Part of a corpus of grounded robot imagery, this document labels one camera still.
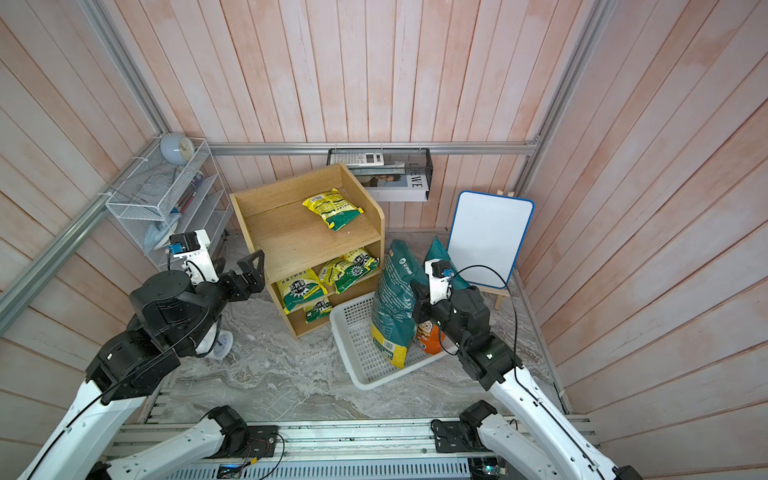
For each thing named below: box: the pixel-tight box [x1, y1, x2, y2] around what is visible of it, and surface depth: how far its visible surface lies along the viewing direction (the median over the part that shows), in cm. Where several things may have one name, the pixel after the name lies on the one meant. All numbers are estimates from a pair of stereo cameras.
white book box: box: [350, 168, 430, 202], surface depth 97 cm
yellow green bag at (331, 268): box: [319, 257, 347, 285], surface depth 83 cm
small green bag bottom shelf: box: [305, 301, 332, 324], surface depth 92 cm
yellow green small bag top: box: [302, 188, 364, 231], surface depth 80 cm
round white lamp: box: [159, 134, 195, 166], surface depth 82 cm
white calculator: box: [345, 152, 384, 167], surface depth 92 cm
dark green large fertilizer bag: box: [370, 239, 428, 369], surface depth 78 cm
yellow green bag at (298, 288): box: [276, 269, 328, 313], surface depth 81 cm
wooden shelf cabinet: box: [230, 162, 385, 339], surface depth 81 cm
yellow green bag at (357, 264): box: [334, 248, 380, 286], surface depth 83 cm
